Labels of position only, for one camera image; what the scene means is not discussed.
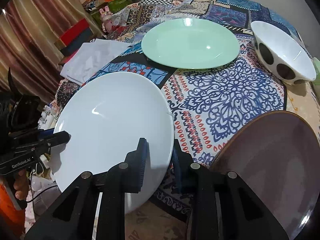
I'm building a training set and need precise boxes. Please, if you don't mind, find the green box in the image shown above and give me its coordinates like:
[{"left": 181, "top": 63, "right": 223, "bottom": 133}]
[{"left": 90, "top": 0, "right": 131, "bottom": 23}]

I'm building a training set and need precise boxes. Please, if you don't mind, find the mint green bowl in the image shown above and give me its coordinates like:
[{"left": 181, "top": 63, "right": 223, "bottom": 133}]
[{"left": 312, "top": 57, "right": 320, "bottom": 80}]

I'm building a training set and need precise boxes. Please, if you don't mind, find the red box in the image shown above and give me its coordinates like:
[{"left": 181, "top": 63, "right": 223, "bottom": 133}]
[{"left": 59, "top": 19, "right": 90, "bottom": 47}]

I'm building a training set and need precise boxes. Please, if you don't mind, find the white bowl with dark dots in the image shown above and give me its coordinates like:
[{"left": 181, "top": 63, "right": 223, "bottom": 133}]
[{"left": 250, "top": 21, "right": 317, "bottom": 85}]

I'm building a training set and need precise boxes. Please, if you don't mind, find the brown plate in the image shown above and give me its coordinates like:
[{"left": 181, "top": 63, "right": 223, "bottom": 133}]
[{"left": 209, "top": 110, "right": 320, "bottom": 240}]

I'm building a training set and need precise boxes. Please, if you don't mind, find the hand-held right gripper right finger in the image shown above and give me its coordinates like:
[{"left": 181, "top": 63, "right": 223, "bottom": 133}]
[{"left": 172, "top": 138, "right": 289, "bottom": 240}]

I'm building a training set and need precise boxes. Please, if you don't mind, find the white cable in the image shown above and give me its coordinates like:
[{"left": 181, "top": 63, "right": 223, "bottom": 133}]
[{"left": 27, "top": 162, "right": 51, "bottom": 180}]

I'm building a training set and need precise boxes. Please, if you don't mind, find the white plate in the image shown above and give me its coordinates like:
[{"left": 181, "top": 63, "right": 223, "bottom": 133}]
[{"left": 53, "top": 72, "right": 175, "bottom": 214}]

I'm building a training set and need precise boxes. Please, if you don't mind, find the pink rabbit toy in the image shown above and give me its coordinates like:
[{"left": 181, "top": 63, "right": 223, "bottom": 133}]
[{"left": 99, "top": 5, "right": 113, "bottom": 33}]

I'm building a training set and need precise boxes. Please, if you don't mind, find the white cloth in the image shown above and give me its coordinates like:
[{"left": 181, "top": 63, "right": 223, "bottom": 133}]
[{"left": 60, "top": 39, "right": 135, "bottom": 85}]

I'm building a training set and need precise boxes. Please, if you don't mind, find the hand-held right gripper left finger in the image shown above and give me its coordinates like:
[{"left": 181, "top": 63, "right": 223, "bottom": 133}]
[{"left": 25, "top": 137, "right": 149, "bottom": 240}]

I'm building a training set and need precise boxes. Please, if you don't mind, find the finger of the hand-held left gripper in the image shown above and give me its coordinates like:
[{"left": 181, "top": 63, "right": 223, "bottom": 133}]
[
  {"left": 39, "top": 130, "right": 71, "bottom": 154},
  {"left": 37, "top": 128, "right": 56, "bottom": 140}
]

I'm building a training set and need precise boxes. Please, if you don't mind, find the black cable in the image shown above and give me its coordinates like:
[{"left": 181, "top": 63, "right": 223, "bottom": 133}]
[{"left": 25, "top": 182, "right": 59, "bottom": 203}]

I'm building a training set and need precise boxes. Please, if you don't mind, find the person's left hand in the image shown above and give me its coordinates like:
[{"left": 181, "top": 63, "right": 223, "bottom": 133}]
[{"left": 13, "top": 169, "right": 28, "bottom": 200}]

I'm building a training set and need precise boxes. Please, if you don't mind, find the patchwork printed blanket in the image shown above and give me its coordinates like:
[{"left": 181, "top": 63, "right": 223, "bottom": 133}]
[{"left": 54, "top": 0, "right": 312, "bottom": 223}]

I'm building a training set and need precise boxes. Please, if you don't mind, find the dark grey box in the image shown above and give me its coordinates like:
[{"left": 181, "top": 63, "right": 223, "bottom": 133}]
[{"left": 62, "top": 29, "right": 93, "bottom": 55}]

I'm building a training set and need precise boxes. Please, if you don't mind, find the mint green plate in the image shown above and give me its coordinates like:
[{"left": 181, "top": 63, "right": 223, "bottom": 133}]
[{"left": 141, "top": 18, "right": 240, "bottom": 69}]

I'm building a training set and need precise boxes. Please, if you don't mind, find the striped brown curtain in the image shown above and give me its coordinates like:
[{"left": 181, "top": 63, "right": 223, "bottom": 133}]
[{"left": 0, "top": 0, "right": 100, "bottom": 105}]

